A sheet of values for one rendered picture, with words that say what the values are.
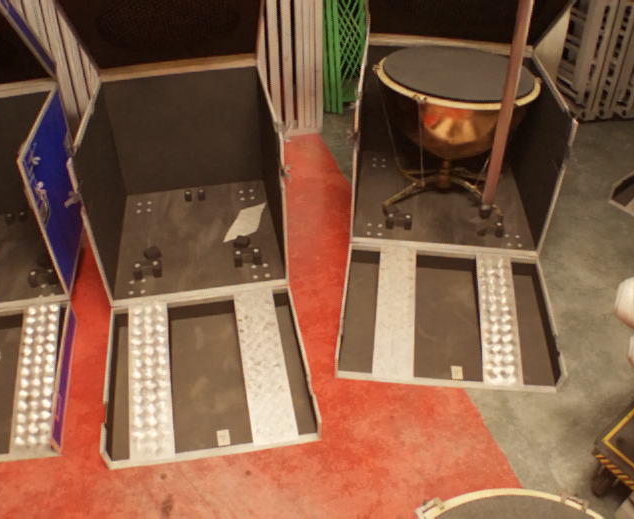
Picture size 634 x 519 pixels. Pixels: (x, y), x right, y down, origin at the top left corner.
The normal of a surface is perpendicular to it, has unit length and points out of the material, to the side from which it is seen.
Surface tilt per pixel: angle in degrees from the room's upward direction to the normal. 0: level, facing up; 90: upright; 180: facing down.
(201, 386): 2
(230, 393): 2
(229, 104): 90
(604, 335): 0
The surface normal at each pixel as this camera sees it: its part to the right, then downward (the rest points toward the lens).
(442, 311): 0.00, -0.75
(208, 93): 0.19, 0.62
